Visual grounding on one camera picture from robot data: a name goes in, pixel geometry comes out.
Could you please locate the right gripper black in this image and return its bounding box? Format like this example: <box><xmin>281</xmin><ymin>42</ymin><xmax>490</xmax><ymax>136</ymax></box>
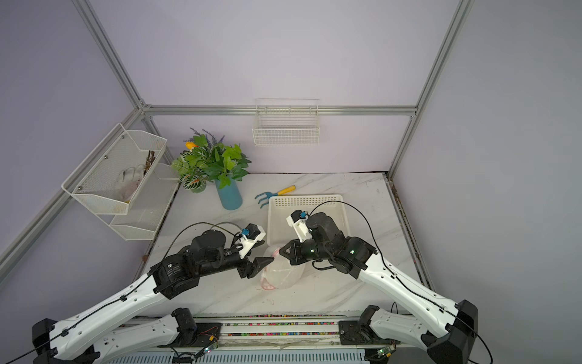
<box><xmin>281</xmin><ymin>235</ymin><xmax>334</xmax><ymax>265</ymax></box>

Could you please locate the pink trimmed laundry bag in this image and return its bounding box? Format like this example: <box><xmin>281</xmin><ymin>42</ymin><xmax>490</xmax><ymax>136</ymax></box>
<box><xmin>261</xmin><ymin>245</ymin><xmax>305</xmax><ymax>291</ymax></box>

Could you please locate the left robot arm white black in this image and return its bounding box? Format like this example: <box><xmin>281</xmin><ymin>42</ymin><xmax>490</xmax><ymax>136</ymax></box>
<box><xmin>33</xmin><ymin>224</ymin><xmax>273</xmax><ymax>363</ymax></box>

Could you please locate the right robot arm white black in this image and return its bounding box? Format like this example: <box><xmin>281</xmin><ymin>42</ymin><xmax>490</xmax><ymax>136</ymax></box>
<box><xmin>280</xmin><ymin>210</ymin><xmax>478</xmax><ymax>363</ymax></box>

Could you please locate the white plastic basket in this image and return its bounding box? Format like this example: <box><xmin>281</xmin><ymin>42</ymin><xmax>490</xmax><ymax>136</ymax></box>
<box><xmin>266</xmin><ymin>194</ymin><xmax>352</xmax><ymax>249</ymax></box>

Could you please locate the blue yellow garden fork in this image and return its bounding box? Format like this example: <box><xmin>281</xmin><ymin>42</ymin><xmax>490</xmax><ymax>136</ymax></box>
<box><xmin>255</xmin><ymin>185</ymin><xmax>296</xmax><ymax>209</ymax></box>

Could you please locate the teal vase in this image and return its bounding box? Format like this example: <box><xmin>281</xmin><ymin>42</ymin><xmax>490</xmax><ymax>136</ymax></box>
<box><xmin>215</xmin><ymin>180</ymin><xmax>243</xmax><ymax>211</ymax></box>

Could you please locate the artificial green plant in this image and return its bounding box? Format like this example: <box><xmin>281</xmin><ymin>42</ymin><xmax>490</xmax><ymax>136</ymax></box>
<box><xmin>171</xmin><ymin>130</ymin><xmax>252</xmax><ymax>194</ymax></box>

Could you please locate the clear glove in shelf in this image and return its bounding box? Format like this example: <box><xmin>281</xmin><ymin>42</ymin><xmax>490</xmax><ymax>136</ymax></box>
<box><xmin>114</xmin><ymin>165</ymin><xmax>145</xmax><ymax>203</ymax></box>

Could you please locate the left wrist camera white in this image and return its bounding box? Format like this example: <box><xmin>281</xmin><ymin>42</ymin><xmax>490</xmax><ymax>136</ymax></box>
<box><xmin>233</xmin><ymin>224</ymin><xmax>266</xmax><ymax>259</ymax></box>

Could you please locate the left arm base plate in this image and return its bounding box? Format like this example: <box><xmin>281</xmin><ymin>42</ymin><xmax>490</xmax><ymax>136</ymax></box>
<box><xmin>174</xmin><ymin>322</ymin><xmax>223</xmax><ymax>348</ymax></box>

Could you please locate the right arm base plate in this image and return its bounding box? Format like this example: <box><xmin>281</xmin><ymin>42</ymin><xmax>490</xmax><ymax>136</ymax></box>
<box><xmin>338</xmin><ymin>321</ymin><xmax>399</xmax><ymax>345</ymax></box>

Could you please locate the white wire wall basket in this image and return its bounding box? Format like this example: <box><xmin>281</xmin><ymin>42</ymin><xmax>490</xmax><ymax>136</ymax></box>
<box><xmin>253</xmin><ymin>99</ymin><xmax>320</xmax><ymax>147</ymax></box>

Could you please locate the white mesh wall shelf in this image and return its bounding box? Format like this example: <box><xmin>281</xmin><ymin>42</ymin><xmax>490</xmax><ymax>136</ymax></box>
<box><xmin>62</xmin><ymin>124</ymin><xmax>178</xmax><ymax>241</ymax></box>

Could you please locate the aluminium frame rail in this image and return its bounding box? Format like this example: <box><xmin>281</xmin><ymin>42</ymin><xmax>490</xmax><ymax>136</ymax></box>
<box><xmin>142</xmin><ymin>106</ymin><xmax>418</xmax><ymax>116</ymax></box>

